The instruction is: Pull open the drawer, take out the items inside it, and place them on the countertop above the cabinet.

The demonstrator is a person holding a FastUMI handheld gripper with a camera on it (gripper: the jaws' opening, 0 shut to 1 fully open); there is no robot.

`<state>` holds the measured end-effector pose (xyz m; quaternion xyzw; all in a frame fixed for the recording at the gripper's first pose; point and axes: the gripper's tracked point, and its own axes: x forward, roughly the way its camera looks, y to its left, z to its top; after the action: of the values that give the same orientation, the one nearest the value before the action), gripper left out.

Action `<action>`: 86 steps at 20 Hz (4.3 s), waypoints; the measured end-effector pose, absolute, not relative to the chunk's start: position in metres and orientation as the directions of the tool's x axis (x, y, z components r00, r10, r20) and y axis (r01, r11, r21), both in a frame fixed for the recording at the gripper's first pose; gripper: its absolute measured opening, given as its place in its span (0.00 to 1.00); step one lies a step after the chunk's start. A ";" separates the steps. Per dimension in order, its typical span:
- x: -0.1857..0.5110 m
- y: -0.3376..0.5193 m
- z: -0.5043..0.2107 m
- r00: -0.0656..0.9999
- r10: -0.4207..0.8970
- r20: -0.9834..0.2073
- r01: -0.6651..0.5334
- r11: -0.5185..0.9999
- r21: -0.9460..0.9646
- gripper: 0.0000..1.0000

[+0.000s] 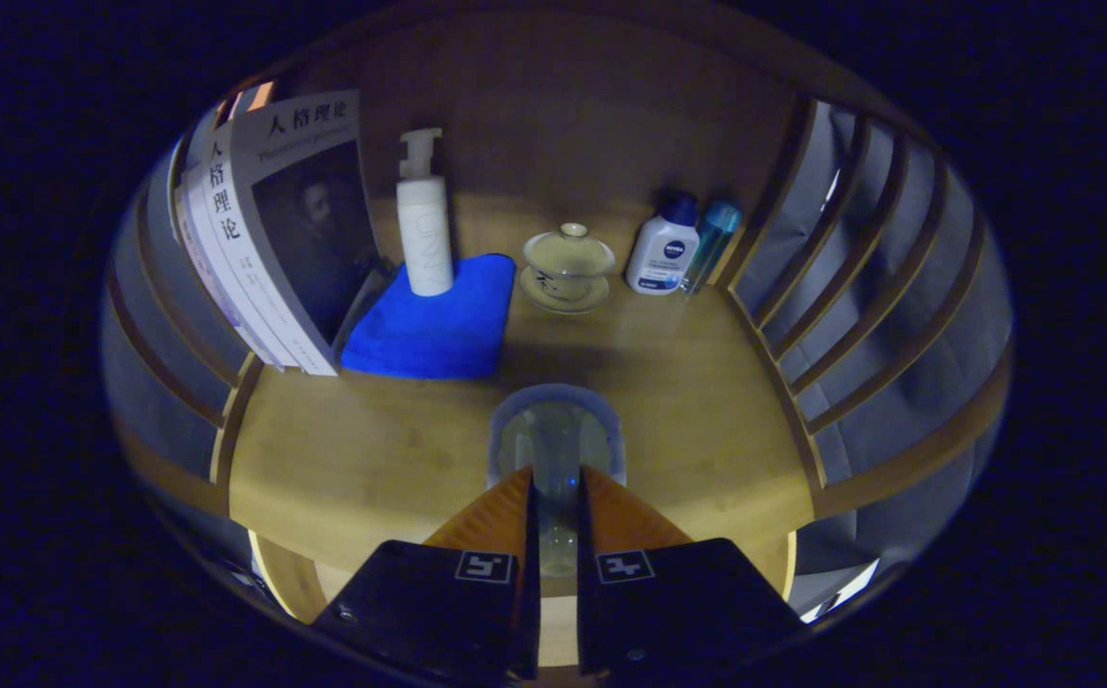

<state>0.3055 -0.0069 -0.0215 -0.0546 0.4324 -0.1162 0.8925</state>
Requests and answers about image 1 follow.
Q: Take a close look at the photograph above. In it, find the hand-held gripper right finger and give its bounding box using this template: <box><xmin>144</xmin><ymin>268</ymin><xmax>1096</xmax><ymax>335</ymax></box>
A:
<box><xmin>577</xmin><ymin>465</ymin><xmax>807</xmax><ymax>684</ymax></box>

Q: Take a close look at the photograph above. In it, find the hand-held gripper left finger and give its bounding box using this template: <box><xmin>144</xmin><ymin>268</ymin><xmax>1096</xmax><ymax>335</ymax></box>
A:
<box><xmin>312</xmin><ymin>465</ymin><xmax>543</xmax><ymax>684</ymax></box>

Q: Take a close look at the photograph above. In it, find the wooden cabinet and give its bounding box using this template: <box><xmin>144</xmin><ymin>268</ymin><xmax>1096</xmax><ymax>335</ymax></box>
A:
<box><xmin>104</xmin><ymin>0</ymin><xmax>1012</xmax><ymax>670</ymax></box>

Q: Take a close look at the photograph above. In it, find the blue cloth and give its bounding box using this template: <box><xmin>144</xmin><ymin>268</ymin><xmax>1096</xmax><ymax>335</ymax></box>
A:
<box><xmin>340</xmin><ymin>252</ymin><xmax>517</xmax><ymax>380</ymax></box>

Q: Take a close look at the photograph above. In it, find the lidded tea cup with saucer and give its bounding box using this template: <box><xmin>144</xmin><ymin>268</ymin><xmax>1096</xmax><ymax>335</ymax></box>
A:
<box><xmin>519</xmin><ymin>223</ymin><xmax>617</xmax><ymax>315</ymax></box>

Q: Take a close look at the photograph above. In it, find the white lotion bottle blue cap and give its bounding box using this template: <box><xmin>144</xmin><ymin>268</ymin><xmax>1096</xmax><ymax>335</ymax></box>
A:
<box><xmin>625</xmin><ymin>194</ymin><xmax>701</xmax><ymax>296</ymax></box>

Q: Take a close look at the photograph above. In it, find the white pump bottle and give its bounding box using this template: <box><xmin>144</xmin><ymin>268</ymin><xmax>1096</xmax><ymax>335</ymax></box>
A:
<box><xmin>395</xmin><ymin>128</ymin><xmax>456</xmax><ymax>297</ymax></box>

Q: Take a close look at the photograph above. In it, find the teal bottle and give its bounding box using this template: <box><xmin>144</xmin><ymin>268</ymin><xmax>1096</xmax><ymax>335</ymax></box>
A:
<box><xmin>682</xmin><ymin>201</ymin><xmax>743</xmax><ymax>295</ymax></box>

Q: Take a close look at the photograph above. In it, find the grey book with portrait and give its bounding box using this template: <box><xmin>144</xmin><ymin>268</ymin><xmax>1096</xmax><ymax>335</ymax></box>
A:
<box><xmin>228</xmin><ymin>89</ymin><xmax>387</xmax><ymax>376</ymax></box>

